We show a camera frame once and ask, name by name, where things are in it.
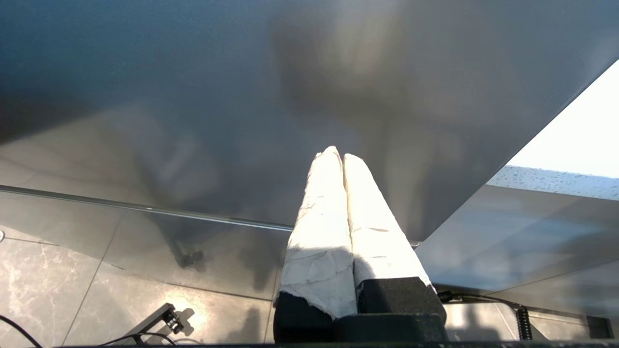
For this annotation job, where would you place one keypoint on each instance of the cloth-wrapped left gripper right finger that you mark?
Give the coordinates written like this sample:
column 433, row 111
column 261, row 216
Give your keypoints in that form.
column 377, row 232

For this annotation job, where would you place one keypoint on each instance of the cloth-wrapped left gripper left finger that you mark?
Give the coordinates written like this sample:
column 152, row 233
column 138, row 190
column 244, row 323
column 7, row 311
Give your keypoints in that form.
column 319, row 241

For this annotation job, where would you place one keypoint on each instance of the grey base cabinet front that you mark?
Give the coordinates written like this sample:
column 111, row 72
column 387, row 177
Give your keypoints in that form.
column 522, row 237

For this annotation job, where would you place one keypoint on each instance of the tall white cabinet grey front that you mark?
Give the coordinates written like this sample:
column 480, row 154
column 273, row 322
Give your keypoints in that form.
column 193, row 96

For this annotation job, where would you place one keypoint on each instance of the small black box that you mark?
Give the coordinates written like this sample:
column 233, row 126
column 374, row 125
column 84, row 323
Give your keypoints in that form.
column 599, row 327

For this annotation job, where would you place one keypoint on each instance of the black bracket with small wheel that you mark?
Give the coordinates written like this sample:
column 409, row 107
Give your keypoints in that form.
column 167, row 316

